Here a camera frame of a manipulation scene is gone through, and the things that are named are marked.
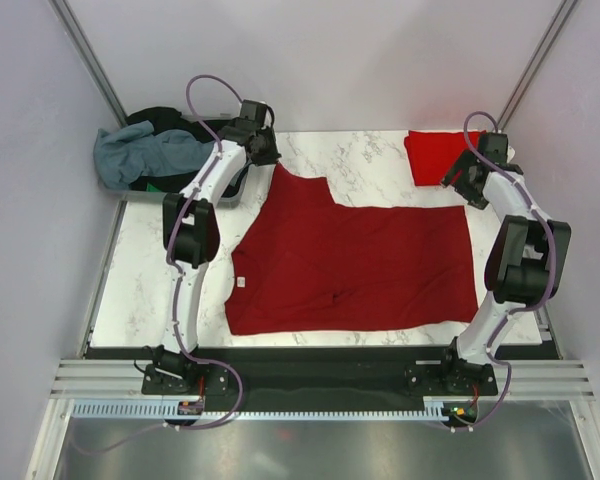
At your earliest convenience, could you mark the dark red t shirt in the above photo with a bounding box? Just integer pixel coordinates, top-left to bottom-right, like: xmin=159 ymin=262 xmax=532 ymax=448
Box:
xmin=225 ymin=166 xmax=478 ymax=335

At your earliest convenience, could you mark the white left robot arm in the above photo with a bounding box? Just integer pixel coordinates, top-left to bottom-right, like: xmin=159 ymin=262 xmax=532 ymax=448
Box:
xmin=142 ymin=100 xmax=280 ymax=395

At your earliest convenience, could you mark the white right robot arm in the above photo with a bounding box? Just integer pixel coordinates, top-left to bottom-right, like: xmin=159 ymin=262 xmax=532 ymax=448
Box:
xmin=437 ymin=132 xmax=571 ymax=394

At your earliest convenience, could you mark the folded bright red t shirt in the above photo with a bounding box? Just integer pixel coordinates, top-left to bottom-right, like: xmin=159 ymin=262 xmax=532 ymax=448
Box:
xmin=404 ymin=130 xmax=467 ymax=187

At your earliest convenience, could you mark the black t shirt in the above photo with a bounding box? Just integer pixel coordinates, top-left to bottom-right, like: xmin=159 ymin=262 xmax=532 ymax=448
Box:
xmin=126 ymin=107 xmax=248 ymax=199

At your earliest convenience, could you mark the grey plastic laundry bin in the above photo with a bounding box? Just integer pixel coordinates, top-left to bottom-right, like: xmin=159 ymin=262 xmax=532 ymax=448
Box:
xmin=99 ymin=113 xmax=251 ymax=209

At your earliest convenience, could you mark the green garment in bin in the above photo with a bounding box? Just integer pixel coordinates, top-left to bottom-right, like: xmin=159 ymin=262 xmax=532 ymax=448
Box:
xmin=146 ymin=184 xmax=162 ymax=193

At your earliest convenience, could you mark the blue grey t shirt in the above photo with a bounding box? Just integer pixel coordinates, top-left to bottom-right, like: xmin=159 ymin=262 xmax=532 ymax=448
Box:
xmin=93 ymin=121 xmax=215 ymax=190

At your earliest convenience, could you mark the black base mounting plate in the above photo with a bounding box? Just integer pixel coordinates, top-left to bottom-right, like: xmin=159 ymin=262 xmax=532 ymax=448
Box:
xmin=140 ymin=343 xmax=561 ymax=414

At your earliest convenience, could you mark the right corner aluminium post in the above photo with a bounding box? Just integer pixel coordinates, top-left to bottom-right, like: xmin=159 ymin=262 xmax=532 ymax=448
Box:
xmin=497 ymin=0 xmax=580 ymax=130

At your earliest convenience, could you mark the corner aluminium post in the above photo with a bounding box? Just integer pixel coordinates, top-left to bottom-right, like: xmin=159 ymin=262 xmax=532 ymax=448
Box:
xmin=497 ymin=0 xmax=580 ymax=130
xmin=49 ymin=0 xmax=127 ymax=125

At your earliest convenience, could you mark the left corner aluminium post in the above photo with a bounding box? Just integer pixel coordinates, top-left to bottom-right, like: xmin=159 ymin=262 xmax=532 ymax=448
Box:
xmin=49 ymin=0 xmax=127 ymax=125

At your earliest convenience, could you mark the white slotted cable duct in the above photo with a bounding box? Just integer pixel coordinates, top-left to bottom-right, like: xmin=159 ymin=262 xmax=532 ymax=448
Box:
xmin=72 ymin=394 xmax=481 ymax=420

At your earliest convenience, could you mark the aluminium frame rail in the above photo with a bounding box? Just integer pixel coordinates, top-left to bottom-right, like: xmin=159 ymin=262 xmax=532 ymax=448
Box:
xmin=50 ymin=360 xmax=594 ymax=401

